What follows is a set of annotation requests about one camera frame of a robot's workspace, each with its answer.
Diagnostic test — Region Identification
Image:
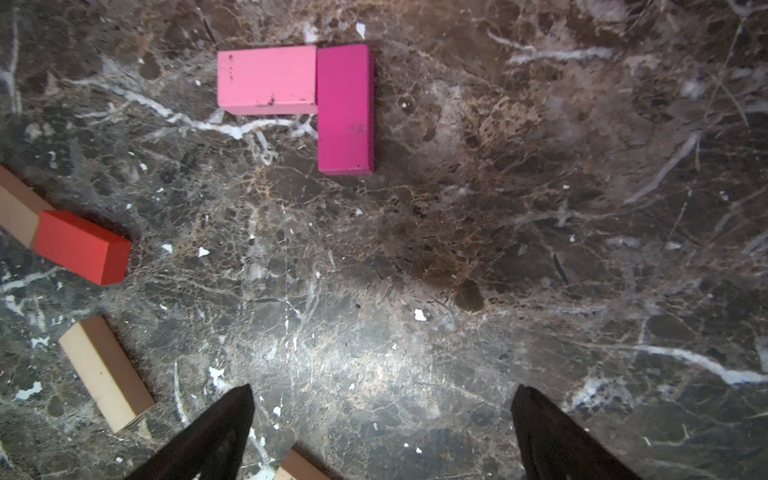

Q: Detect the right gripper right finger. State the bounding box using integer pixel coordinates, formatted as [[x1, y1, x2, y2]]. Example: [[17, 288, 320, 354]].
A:
[[511, 385, 640, 480]]

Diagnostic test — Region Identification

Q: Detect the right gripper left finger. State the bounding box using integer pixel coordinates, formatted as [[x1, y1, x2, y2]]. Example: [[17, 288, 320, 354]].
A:
[[128, 384, 255, 480]]

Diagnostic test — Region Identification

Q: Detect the natural wood block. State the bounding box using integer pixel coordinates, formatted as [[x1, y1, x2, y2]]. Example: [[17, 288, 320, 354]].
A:
[[59, 316, 155, 433], [0, 166, 54, 249], [273, 449, 331, 480]]

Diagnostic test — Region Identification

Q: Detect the light pink block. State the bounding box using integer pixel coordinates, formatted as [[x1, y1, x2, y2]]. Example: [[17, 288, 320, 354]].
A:
[[217, 45, 318, 116]]

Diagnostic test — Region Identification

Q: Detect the magenta block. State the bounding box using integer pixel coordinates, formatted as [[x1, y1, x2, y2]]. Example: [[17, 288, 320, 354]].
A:
[[317, 44, 375, 175]]

